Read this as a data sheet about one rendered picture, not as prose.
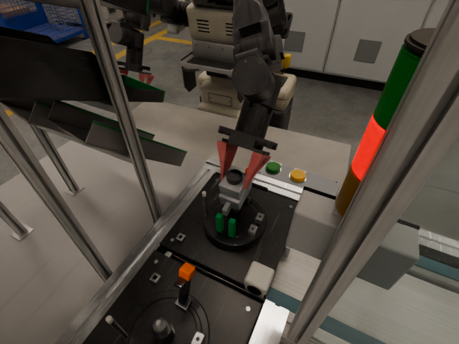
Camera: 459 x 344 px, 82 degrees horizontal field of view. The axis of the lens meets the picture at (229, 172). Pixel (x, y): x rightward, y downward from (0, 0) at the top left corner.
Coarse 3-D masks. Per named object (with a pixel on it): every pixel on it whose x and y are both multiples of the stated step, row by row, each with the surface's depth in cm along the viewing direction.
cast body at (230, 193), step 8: (224, 176) 50; (232, 176) 49; (240, 176) 49; (224, 184) 49; (232, 184) 49; (240, 184) 49; (224, 192) 51; (232, 192) 49; (240, 192) 49; (248, 192) 54; (224, 200) 52; (232, 200) 51; (240, 200) 51; (224, 208) 51
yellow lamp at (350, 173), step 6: (348, 174) 23; (354, 174) 23; (348, 180) 23; (354, 180) 22; (360, 180) 22; (342, 186) 25; (348, 186) 23; (354, 186) 23; (342, 192) 25; (348, 192) 24; (354, 192) 23; (342, 198) 25; (348, 198) 24; (336, 204) 26; (342, 204) 25; (348, 204) 24; (342, 210) 25; (342, 216) 25
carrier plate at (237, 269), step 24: (216, 192) 66; (264, 192) 66; (192, 216) 61; (288, 216) 61; (168, 240) 57; (192, 240) 57; (264, 240) 57; (216, 264) 53; (240, 264) 53; (264, 264) 53
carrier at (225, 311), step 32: (160, 256) 54; (128, 288) 49; (160, 288) 49; (192, 288) 49; (224, 288) 49; (128, 320) 44; (160, 320) 38; (192, 320) 44; (224, 320) 45; (256, 320) 46
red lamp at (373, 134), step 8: (368, 128) 20; (376, 128) 19; (368, 136) 20; (376, 136) 19; (360, 144) 22; (368, 144) 20; (376, 144) 19; (360, 152) 21; (368, 152) 20; (352, 160) 23; (360, 160) 21; (368, 160) 20; (352, 168) 23; (360, 168) 21; (360, 176) 22
